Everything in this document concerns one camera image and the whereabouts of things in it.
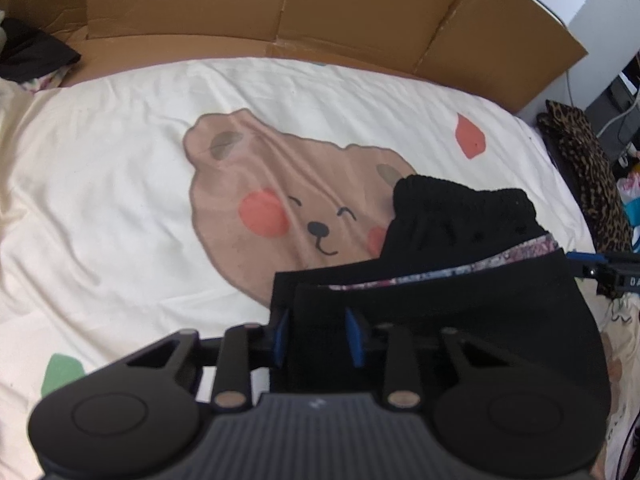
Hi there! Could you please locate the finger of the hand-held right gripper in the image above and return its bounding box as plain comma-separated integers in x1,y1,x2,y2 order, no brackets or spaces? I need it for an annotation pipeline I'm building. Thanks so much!
566,251,608,281

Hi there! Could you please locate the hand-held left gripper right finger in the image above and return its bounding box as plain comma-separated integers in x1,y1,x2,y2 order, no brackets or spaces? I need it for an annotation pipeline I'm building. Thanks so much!
344,308,516,408

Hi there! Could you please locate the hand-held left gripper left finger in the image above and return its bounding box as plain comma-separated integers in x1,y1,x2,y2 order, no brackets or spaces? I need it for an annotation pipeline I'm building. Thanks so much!
122,308,289,408

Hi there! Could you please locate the black drawstring skirt floral lining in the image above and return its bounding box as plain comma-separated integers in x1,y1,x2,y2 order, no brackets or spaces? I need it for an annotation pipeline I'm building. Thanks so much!
270,174,613,431

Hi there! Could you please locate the pink plastic bag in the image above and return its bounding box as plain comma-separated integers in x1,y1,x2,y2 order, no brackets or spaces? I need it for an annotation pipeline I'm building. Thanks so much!
617,169,640,207

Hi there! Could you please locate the dark cloth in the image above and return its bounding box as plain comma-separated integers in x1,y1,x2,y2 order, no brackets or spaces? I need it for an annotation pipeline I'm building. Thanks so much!
537,125,601,251

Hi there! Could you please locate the leopard print garment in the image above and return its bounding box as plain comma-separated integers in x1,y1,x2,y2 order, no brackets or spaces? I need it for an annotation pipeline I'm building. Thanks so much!
537,100,633,256

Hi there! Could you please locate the cream bear print bed sheet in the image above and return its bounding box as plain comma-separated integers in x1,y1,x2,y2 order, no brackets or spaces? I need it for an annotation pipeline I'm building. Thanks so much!
0,55,640,480

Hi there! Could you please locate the brown cardboard box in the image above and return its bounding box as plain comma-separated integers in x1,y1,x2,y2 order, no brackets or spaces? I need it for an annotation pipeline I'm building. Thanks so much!
0,0,588,116

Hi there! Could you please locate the floral patterned cloth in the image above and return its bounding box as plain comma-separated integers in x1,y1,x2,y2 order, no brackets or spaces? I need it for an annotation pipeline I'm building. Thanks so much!
22,62,68,93

